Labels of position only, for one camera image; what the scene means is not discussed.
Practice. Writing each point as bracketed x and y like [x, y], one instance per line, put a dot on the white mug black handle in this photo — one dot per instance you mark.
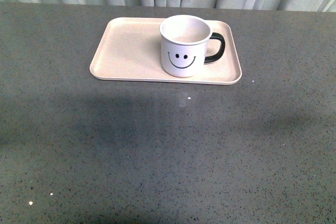
[184, 43]

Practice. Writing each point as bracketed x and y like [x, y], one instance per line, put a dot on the beige rectangular tray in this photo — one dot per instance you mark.
[130, 50]

